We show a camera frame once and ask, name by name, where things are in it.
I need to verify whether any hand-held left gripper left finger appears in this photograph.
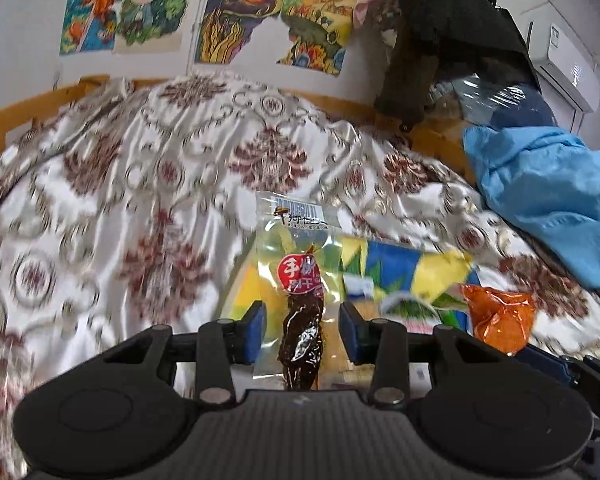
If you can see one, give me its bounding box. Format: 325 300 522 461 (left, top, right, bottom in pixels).
100 301 268 405

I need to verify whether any metal tray with colourful painting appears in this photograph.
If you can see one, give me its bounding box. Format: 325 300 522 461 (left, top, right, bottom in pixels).
220 232 486 392

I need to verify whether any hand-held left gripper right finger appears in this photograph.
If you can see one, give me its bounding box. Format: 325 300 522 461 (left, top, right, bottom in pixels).
338 301 506 405

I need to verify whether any swirly night sky wall poster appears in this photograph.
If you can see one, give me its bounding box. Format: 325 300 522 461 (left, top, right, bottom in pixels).
194 0 292 66

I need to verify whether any orange snack packet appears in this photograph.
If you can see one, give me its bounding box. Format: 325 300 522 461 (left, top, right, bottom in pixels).
461 284 537 357

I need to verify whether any clear plastic bag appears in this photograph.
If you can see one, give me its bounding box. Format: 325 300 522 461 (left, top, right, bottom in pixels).
430 74 558 133

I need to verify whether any small blue snack packet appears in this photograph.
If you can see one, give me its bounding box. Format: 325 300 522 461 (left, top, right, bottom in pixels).
342 275 377 302

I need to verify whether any clear dried meat packet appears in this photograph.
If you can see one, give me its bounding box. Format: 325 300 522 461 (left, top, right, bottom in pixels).
252 191 347 392

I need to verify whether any landscape wall poster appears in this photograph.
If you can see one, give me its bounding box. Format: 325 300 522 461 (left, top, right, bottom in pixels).
276 0 362 78

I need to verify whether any floral printed satin blanket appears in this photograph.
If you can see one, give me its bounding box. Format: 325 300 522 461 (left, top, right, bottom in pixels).
0 72 600 480

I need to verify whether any blond figure wall poster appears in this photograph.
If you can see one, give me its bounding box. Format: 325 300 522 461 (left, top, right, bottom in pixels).
112 0 197 54

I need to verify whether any dark hanging garment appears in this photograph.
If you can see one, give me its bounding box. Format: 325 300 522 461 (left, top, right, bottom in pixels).
374 0 542 128

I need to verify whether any white air conditioner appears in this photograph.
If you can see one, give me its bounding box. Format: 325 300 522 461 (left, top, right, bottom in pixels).
526 20 600 114

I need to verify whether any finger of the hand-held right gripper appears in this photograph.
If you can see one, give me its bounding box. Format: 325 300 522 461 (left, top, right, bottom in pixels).
517 344 587 389

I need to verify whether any wooden bed frame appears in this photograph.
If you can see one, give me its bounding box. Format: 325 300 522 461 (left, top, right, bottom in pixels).
0 75 477 183

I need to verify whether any light blue cloth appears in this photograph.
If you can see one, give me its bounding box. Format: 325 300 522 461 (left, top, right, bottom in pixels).
463 126 600 290

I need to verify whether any orange-haired figure wall poster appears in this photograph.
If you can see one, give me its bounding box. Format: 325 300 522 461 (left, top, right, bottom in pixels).
59 0 132 57

